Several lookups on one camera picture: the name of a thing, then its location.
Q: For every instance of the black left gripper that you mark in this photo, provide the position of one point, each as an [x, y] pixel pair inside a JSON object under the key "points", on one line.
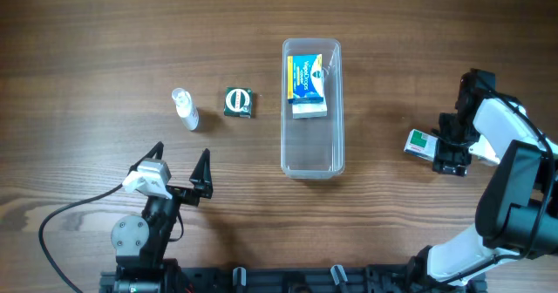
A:
{"points": [[178, 192]]}

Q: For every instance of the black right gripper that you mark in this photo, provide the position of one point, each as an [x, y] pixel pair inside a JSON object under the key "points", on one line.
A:
{"points": [[452, 149]]}

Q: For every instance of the white green Panadol box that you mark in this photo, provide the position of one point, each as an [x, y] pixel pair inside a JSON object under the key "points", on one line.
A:
{"points": [[422, 145]]}

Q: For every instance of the white medicine box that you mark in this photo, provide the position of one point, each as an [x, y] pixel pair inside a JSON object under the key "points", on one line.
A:
{"points": [[311, 110]]}

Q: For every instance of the blue VapoDrops lozenge box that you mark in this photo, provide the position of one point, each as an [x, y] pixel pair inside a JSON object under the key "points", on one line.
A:
{"points": [[305, 79]]}

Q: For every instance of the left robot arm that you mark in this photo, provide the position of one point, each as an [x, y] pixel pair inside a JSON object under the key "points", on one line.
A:
{"points": [[140, 241]]}

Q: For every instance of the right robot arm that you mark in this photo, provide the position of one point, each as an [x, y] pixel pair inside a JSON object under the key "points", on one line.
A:
{"points": [[516, 217]]}

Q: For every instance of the clear plastic container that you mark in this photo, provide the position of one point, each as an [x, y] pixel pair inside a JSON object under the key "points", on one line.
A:
{"points": [[313, 149]]}

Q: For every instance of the white spray bottle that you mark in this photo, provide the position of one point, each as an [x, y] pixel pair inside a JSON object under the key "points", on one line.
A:
{"points": [[185, 108]]}

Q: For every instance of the dark green square box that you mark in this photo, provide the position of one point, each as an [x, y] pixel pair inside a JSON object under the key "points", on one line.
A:
{"points": [[238, 102]]}

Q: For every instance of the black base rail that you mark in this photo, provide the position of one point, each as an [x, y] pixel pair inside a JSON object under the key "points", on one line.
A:
{"points": [[369, 279]]}

